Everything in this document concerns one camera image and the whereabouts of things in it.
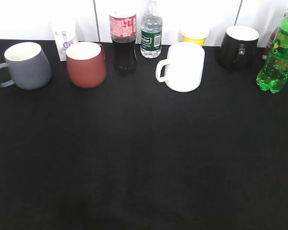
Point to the grey ceramic mug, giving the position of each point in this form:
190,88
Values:
28,66

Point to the green soda bottle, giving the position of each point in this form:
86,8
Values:
274,74

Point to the yellow paper cup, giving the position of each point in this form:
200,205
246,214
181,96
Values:
195,34

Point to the white ceramic mug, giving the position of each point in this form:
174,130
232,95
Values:
182,70

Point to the dark red ceramic mug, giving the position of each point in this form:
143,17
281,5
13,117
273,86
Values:
86,64

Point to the cola bottle red label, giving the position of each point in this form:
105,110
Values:
123,30

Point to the clear water bottle green label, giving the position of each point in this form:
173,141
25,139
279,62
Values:
151,30

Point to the white purple milk carton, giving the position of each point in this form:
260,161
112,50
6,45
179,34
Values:
64,31

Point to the black ceramic mug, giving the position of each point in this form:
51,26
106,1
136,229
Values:
238,47

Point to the brown coffee drink bottle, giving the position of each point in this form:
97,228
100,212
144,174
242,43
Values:
271,39

